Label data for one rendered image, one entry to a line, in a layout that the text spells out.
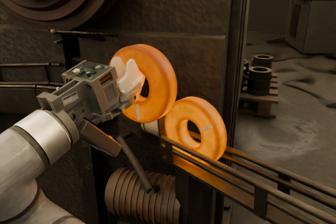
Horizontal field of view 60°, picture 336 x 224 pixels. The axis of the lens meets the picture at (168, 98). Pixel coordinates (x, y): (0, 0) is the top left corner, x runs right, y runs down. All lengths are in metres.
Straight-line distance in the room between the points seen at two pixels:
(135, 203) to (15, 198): 0.41
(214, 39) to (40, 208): 0.58
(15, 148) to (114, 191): 0.44
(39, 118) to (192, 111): 0.31
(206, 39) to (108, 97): 0.41
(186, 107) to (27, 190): 0.34
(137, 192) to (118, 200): 0.06
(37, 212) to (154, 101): 0.26
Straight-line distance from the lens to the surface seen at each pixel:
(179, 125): 0.65
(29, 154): 0.41
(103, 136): 0.50
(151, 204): 0.78
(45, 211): 0.45
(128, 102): 0.49
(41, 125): 0.42
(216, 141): 0.59
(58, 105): 0.43
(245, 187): 0.55
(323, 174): 1.92
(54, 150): 0.43
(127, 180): 0.80
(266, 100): 2.44
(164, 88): 0.53
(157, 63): 0.53
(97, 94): 0.45
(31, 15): 0.91
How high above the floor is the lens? 1.01
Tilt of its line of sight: 22 degrees down
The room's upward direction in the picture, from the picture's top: straight up
